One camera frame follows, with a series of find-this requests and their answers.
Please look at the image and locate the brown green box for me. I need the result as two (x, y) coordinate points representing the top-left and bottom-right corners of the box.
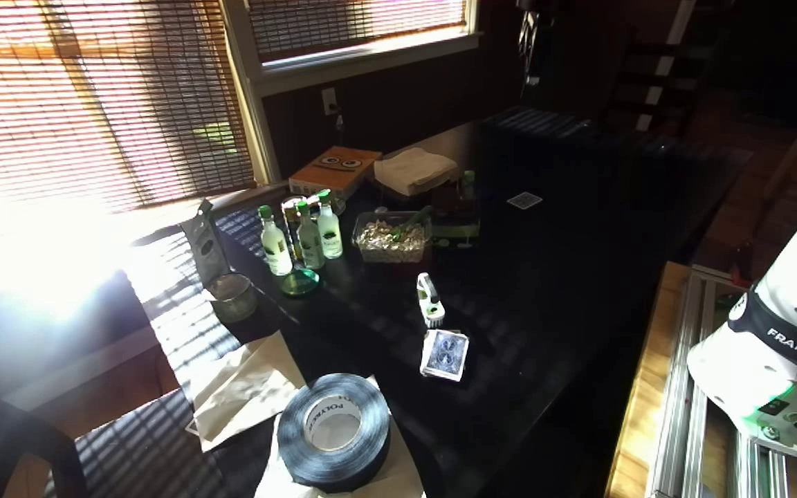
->
(428, 168), (486, 248)

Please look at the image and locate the green plastic lid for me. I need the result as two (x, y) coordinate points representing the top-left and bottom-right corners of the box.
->
(277, 265), (320, 301)

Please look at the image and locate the small white packet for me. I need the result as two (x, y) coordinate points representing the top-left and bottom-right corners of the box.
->
(419, 326), (474, 385)

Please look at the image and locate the bamboo window blind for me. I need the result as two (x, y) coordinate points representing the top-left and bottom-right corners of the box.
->
(0, 0), (262, 219)

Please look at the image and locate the dark wooden chair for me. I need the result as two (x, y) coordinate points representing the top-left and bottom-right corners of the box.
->
(0, 268), (182, 498)

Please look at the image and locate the wall power outlet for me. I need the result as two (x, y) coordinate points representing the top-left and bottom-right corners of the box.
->
(319, 84), (342, 120)

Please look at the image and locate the white spray bottle green trigger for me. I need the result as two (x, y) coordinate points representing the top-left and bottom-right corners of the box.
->
(312, 188), (345, 262)

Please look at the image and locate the small glass jar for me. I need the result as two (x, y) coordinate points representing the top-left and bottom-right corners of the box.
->
(210, 272), (261, 329)

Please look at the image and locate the white paper napkin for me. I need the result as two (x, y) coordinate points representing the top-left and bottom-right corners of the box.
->
(182, 329), (311, 457)

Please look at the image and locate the orange book with eyes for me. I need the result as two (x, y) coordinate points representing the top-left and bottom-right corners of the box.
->
(286, 143), (384, 203)

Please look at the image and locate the folded white towel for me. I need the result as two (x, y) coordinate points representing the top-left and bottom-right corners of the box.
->
(372, 143), (463, 199)

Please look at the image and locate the clear plastic food container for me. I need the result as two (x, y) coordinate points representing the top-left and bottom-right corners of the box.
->
(352, 208), (435, 268)

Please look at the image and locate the dark ladder-back chair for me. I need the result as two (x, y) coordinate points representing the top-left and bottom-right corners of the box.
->
(600, 33), (709, 143)

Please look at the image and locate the small white bottle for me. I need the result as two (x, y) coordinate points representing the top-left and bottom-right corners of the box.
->
(412, 268), (449, 329)

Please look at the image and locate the white label card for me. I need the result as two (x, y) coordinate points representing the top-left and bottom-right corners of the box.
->
(503, 188), (549, 212)

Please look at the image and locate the clear bottle green cap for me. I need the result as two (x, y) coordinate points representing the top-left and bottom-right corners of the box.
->
(254, 203), (295, 280)

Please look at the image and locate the metal frame robot stand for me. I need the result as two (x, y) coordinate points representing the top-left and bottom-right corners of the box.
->
(644, 262), (795, 498)

